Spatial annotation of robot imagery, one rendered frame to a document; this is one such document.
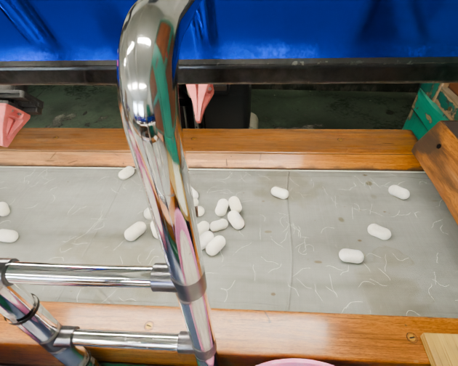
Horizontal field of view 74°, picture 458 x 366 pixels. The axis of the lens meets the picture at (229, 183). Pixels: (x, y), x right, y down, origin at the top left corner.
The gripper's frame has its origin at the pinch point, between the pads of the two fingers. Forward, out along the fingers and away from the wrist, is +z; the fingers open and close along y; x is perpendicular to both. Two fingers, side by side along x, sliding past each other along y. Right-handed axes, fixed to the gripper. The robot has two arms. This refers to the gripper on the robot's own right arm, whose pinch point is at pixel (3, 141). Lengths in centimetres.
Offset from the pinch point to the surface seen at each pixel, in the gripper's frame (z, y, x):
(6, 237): 17.3, 8.1, -7.1
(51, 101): -74, -110, 173
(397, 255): 18, 70, -6
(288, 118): -57, 76, 155
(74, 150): 0.0, 10.0, 6.9
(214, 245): 17.2, 42.0, -8.1
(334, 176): 4, 64, 5
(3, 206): 12.4, 3.6, -2.7
